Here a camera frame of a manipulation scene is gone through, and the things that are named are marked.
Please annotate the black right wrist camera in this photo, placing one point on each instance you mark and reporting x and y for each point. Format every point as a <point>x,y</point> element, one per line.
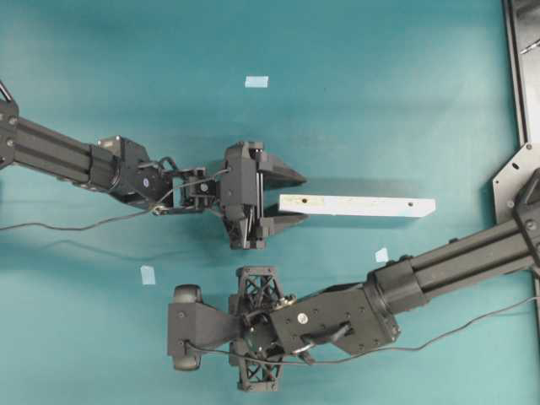
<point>194,327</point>

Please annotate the blue tape marker top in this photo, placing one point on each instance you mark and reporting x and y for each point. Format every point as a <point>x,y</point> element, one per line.
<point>256,82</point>

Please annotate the blue tape marker centre-right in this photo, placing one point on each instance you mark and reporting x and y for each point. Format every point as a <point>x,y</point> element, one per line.
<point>382,255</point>

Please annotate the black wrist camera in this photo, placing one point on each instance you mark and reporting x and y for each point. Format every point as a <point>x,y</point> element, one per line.
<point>194,327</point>
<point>239,185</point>

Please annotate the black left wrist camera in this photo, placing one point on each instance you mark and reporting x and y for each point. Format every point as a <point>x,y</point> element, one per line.
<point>239,185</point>

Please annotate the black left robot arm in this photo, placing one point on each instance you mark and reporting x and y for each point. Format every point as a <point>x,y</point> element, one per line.
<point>122,169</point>

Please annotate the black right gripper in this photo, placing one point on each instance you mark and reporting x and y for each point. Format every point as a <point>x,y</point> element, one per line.
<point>256,354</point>

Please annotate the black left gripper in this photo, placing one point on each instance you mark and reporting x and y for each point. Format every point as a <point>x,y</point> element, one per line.
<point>242,222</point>

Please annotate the white wooden board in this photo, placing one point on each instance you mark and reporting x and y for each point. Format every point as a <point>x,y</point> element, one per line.
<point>357,206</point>

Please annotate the grey metal base plate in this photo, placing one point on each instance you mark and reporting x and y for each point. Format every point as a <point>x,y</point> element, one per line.
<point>512,178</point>

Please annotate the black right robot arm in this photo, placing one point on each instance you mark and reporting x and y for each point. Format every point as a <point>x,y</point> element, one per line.
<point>359,318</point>

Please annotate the blue tape marker lower-left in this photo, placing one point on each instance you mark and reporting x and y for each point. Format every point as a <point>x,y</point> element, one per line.
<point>147,275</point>

